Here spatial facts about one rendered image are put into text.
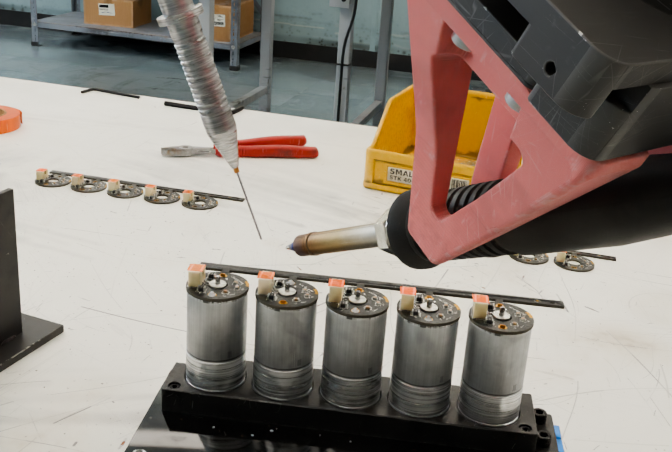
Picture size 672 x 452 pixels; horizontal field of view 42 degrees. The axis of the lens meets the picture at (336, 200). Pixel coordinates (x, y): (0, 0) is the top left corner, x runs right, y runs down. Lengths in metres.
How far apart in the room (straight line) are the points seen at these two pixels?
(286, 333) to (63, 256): 0.22
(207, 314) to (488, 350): 0.11
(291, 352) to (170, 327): 0.12
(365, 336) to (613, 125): 0.19
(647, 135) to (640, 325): 0.33
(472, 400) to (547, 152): 0.18
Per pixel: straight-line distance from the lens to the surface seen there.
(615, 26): 0.17
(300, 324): 0.35
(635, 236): 0.22
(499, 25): 0.20
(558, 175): 0.19
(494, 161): 0.26
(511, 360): 0.35
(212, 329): 0.35
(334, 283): 0.35
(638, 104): 0.18
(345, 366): 0.35
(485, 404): 0.36
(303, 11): 5.00
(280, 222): 0.59
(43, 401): 0.41
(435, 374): 0.35
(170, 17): 0.30
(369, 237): 0.28
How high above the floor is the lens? 0.97
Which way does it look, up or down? 20 degrees down
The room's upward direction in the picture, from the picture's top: 4 degrees clockwise
